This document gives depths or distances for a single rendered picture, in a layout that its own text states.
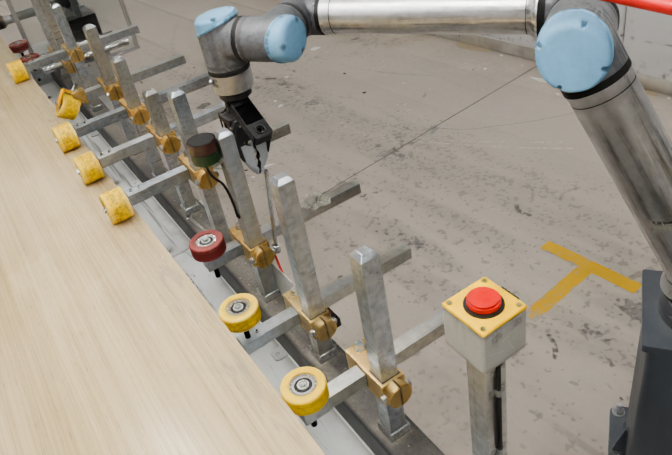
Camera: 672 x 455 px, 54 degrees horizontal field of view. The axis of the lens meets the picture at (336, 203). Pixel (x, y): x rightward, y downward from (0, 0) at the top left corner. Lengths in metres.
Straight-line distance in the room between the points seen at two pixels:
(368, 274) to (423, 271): 1.67
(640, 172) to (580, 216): 1.74
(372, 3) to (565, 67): 0.42
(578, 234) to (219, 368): 1.92
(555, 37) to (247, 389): 0.77
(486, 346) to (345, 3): 0.81
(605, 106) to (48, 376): 1.10
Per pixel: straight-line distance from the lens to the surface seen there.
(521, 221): 2.90
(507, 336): 0.79
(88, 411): 1.27
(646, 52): 3.86
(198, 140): 1.36
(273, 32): 1.29
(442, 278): 2.63
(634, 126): 1.17
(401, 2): 1.32
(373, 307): 1.05
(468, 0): 1.28
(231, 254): 1.55
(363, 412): 1.36
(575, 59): 1.10
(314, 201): 1.61
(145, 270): 1.51
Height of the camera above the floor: 1.78
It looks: 35 degrees down
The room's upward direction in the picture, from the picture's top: 11 degrees counter-clockwise
